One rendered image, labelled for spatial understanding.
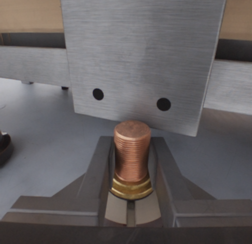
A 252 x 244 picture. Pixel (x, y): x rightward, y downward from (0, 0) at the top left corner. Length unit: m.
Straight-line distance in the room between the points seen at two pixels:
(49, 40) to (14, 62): 0.06
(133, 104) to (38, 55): 0.16
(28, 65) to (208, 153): 0.32
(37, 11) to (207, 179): 0.35
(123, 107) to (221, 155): 0.24
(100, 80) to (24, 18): 0.21
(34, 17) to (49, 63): 0.09
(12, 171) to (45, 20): 0.23
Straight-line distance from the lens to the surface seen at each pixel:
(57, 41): 0.31
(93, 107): 0.17
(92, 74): 0.16
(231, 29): 0.23
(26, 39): 0.35
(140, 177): 0.16
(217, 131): 0.42
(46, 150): 0.34
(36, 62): 0.28
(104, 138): 0.15
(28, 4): 0.34
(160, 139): 0.16
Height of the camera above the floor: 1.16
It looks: 28 degrees up
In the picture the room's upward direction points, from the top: 179 degrees counter-clockwise
